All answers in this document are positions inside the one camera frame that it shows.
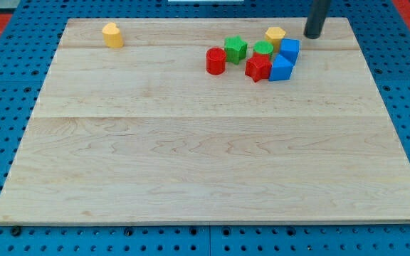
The yellow hexagon block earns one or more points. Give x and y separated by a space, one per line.
274 35

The yellow heart block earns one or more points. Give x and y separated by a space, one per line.
112 36

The wooden board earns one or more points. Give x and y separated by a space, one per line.
144 135

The red cylinder block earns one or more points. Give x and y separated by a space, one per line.
215 61

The red star block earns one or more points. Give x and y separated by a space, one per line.
258 67

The green star block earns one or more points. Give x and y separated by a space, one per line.
235 48

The blue triangular block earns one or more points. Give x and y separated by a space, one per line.
281 69

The green cylinder block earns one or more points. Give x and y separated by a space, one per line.
263 48

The blue cube block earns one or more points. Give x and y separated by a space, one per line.
289 49

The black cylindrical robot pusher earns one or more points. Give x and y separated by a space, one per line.
316 18

